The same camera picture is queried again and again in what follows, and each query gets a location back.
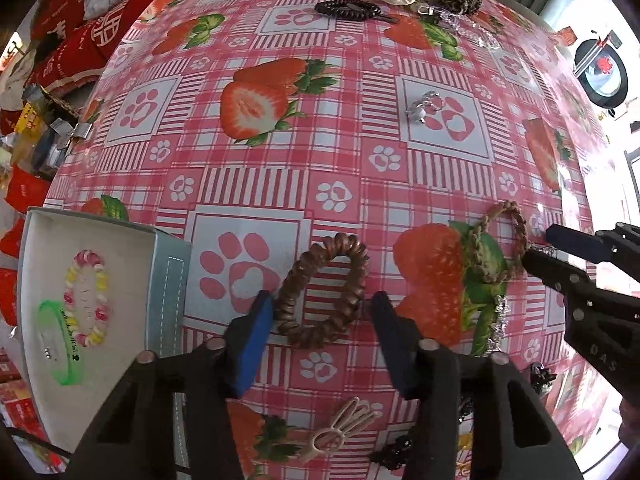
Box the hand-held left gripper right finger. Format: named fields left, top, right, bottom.
left=370, top=290, right=585, bottom=480

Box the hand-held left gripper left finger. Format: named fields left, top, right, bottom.
left=65, top=290, right=275, bottom=480

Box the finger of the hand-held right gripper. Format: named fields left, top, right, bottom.
left=546, top=222, right=640, bottom=266
left=522, top=249, right=640, bottom=407

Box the brown spiral hair tie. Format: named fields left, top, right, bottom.
left=274, top=233, right=372, bottom=350

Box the tan braided hair tie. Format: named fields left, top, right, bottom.
left=466, top=200, right=529, bottom=287

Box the silver star hair clip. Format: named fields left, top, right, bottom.
left=481, top=294, right=512, bottom=357

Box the black lace hair clip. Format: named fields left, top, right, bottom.
left=369, top=430, right=427, bottom=472

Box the beige bunny hair clip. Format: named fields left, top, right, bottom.
left=299, top=396, right=379, bottom=464

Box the black claw hair clip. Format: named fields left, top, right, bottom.
left=529, top=361, right=557, bottom=397

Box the white box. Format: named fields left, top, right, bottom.
left=16, top=206, right=194, bottom=463

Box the strawberry print tablecloth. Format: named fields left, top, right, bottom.
left=42, top=0, right=597, bottom=480

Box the green translucent bangle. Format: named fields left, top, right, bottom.
left=35, top=299, right=87, bottom=387

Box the metal table clamp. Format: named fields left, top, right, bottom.
left=49, top=116, right=95, bottom=145

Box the red embroidered cushion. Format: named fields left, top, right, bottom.
left=20, top=0, right=166, bottom=96

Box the pink yellow spiral hair tie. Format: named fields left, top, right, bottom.
left=62, top=249, right=111, bottom=347

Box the round black wall ornament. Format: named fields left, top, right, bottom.
left=574, top=32, right=630, bottom=108

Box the silver chain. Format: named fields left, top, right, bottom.
left=417, top=4, right=502, bottom=52

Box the black spiral hair tie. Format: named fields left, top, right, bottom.
left=314, top=0, right=400, bottom=25

